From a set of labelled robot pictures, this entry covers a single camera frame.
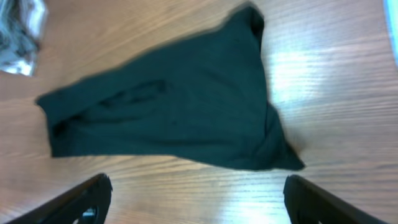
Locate light blue t-shirt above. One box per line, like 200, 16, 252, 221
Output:
383, 0, 398, 65

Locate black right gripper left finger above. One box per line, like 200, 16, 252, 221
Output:
8, 173, 113, 224

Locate beige folded garment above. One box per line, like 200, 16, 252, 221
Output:
1, 0, 48, 77

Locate black t-shirt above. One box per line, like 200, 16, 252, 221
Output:
37, 5, 305, 170

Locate grey folded trousers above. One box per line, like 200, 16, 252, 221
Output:
1, 0, 38, 65

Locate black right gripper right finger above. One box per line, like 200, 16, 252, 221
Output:
284, 175, 386, 224

